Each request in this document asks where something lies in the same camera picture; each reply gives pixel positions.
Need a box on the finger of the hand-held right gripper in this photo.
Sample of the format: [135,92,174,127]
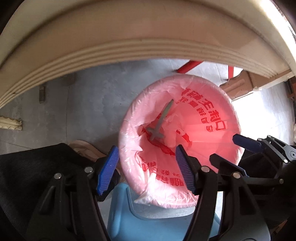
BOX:
[232,134,296,164]
[209,153,284,186]

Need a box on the crumpled white tissue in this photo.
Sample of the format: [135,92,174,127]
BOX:
[162,113,188,147]

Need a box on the brown cardboard box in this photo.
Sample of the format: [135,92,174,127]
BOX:
[220,71,290,100]

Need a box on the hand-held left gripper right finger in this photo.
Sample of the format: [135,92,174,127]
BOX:
[175,144,271,241]

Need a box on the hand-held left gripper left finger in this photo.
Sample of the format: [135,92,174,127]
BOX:
[28,146,121,241]

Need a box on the cream patterned table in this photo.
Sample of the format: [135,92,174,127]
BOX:
[0,0,296,109]

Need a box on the light blue plastic stool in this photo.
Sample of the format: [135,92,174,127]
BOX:
[107,182,221,241]

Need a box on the beige slipper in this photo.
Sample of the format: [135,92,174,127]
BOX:
[69,140,121,183]

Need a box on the red plastic stool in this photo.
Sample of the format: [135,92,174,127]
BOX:
[174,60,235,80]

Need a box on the pink lined trash bin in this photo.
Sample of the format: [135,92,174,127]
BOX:
[118,75,245,209]

